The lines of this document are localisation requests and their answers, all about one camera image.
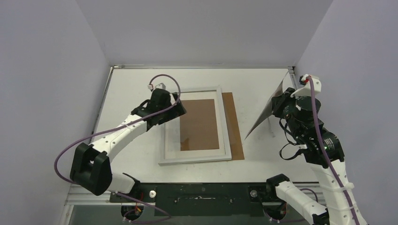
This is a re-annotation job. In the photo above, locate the sunset landscape photo print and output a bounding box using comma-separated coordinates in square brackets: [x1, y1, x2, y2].
[245, 71, 289, 140]

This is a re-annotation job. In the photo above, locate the clear handle screwdriver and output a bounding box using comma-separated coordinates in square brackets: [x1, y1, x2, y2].
[267, 118, 276, 138]

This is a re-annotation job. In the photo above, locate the brown fibreboard backing board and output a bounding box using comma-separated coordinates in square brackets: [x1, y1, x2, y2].
[177, 92, 245, 160]

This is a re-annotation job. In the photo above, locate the white picture frame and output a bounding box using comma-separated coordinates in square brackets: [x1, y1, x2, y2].
[158, 85, 233, 166]

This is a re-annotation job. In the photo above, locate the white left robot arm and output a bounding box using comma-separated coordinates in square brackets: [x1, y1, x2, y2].
[69, 88, 186, 202]

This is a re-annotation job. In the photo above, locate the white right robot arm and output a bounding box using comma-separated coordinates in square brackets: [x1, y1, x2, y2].
[265, 88, 367, 225]

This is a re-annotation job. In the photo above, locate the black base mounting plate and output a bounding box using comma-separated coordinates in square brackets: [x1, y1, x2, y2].
[128, 182, 285, 217]

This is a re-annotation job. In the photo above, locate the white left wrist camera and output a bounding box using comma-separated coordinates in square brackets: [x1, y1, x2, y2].
[147, 82, 166, 91]

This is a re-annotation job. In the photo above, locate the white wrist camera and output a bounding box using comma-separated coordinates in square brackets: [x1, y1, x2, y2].
[147, 82, 166, 91]
[291, 74, 321, 98]

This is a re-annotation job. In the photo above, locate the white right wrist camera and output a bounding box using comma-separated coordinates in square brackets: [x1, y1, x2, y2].
[291, 74, 321, 98]

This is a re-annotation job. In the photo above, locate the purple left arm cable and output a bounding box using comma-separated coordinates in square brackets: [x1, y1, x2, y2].
[54, 74, 182, 225]

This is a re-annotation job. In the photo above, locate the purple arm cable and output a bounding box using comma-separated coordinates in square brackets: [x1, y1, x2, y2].
[273, 75, 361, 225]
[54, 74, 182, 225]

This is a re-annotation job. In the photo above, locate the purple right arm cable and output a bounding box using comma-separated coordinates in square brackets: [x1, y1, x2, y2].
[273, 75, 361, 225]

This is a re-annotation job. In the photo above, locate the aluminium table front rail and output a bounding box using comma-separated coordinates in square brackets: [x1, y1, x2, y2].
[65, 183, 326, 206]

